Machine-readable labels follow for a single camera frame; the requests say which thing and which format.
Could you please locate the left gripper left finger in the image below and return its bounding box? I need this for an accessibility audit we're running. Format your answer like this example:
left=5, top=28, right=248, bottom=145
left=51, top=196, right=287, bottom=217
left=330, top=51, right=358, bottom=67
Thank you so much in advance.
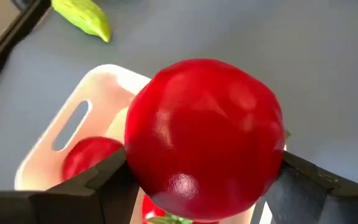
left=0, top=148, right=140, bottom=224

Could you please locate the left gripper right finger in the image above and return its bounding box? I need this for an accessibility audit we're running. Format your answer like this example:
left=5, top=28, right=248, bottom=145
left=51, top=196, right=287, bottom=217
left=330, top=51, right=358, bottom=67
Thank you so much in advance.
left=250, top=151, right=358, bottom=224

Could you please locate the red tomato with green calyx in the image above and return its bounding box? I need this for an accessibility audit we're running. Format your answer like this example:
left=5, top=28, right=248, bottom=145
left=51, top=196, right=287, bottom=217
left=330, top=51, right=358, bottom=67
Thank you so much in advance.
left=141, top=194, right=220, bottom=224

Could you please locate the green cucumber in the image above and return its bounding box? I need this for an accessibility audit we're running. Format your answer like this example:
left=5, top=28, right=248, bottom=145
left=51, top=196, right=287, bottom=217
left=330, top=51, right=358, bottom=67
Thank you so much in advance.
left=50, top=0, right=112, bottom=44

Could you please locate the white slotted plastic basket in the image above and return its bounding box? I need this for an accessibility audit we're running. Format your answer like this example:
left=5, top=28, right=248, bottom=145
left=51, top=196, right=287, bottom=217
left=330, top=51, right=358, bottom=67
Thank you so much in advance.
left=13, top=63, right=288, bottom=224

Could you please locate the gray table mat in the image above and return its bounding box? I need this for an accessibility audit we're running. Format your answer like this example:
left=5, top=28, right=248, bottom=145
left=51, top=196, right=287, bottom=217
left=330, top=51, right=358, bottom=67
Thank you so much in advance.
left=0, top=0, right=358, bottom=224

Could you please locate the black table frame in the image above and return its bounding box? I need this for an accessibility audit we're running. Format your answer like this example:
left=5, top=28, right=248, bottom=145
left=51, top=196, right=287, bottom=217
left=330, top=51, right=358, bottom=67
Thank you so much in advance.
left=0, top=0, right=53, bottom=103

